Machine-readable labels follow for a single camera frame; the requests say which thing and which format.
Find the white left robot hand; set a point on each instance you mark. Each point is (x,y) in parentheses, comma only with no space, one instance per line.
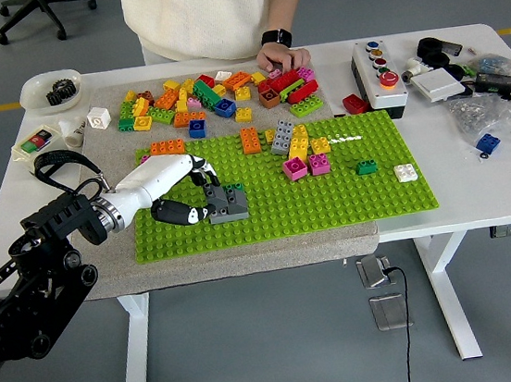
(160,177)

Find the person's left hand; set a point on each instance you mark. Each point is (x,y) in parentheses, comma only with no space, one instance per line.
(281,57)

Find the pink toy brick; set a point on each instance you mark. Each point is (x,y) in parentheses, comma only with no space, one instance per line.
(275,75)
(194,103)

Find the grey sloped toy brick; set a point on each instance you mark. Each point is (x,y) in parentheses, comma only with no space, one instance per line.
(217,196)
(239,201)

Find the grey eight-stud toy brick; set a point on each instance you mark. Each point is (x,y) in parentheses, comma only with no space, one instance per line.
(230,216)
(282,137)

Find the green toy baseplate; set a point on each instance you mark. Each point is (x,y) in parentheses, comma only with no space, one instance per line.
(332,209)

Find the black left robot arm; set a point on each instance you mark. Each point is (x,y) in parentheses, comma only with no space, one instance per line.
(19,313)

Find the person's left forearm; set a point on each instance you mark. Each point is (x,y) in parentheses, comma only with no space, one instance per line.
(284,6)

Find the long red toy brick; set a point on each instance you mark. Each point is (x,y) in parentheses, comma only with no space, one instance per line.
(286,81)

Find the magenta toy brick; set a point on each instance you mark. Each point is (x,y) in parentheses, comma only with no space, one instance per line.
(319,164)
(305,73)
(144,159)
(295,169)

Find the orange eight-stud toy brick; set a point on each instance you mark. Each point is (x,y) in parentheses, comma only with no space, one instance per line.
(167,147)

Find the rounded red toy brick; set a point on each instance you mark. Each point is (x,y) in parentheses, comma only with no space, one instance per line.
(302,91)

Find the brown toy brick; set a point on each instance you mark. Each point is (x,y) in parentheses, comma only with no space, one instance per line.
(269,98)
(146,96)

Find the lime green toy brick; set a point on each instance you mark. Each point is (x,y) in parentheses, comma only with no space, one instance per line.
(161,115)
(306,106)
(126,109)

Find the blue toy brick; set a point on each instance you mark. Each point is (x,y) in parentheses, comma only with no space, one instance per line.
(487,142)
(197,128)
(225,107)

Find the dark green toy brick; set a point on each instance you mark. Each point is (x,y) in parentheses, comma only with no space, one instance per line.
(235,186)

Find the small yellow toy brick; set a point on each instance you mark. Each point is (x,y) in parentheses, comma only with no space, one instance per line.
(270,136)

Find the white cube toy brick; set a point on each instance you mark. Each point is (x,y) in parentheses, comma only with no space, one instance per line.
(98,117)

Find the long yellow toy brick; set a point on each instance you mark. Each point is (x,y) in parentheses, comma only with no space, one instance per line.
(299,147)

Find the yellow four-stud toy brick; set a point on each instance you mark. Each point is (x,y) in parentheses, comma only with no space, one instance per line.
(320,146)

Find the white four-stud toy brick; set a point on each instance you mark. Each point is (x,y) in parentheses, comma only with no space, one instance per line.
(405,173)

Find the black wristwatch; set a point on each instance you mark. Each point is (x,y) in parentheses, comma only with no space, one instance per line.
(276,38)

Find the flat lime green brick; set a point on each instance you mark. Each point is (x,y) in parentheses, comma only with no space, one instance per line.
(291,87)

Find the small dark green brick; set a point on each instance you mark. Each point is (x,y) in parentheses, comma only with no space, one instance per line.
(367,167)
(126,124)

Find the long dark green brick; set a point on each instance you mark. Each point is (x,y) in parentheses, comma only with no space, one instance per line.
(205,94)

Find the person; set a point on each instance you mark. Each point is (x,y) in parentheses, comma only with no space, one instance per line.
(196,12)

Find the white plastic tube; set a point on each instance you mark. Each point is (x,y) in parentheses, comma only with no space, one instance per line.
(73,131)

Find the push-button control box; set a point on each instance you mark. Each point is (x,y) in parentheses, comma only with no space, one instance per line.
(381,92)

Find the grey-brown mat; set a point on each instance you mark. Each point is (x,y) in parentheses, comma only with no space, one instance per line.
(245,262)

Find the black gear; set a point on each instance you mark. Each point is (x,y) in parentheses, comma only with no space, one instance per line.
(60,90)

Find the white pipe fitting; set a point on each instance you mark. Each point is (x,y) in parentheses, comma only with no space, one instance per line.
(414,69)

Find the white plastic bowl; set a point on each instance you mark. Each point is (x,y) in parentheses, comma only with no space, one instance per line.
(31,95)

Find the white table leg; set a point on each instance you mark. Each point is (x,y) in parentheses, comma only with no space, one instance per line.
(448,298)
(137,345)

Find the small dark clear box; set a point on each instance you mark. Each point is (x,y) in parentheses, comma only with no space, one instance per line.
(453,48)

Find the small green plastic part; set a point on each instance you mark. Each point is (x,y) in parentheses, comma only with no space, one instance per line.
(468,68)

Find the black office chair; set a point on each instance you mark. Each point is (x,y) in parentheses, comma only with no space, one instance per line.
(44,7)

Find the clear bag blue parts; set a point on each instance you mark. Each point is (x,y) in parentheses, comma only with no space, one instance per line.
(491,63)

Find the black power adapter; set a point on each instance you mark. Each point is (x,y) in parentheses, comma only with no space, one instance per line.
(495,82)

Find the clear bag of screws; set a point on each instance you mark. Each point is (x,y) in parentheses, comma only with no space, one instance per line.
(493,117)

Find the metal floor socket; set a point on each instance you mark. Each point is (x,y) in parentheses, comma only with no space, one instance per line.
(375,270)

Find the metal floor plate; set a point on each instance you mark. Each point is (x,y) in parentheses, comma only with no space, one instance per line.
(389,312)

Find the white green-red switch box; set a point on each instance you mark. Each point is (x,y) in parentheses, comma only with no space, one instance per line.
(35,141)

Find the white switch plate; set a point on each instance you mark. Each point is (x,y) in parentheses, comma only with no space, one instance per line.
(437,86)

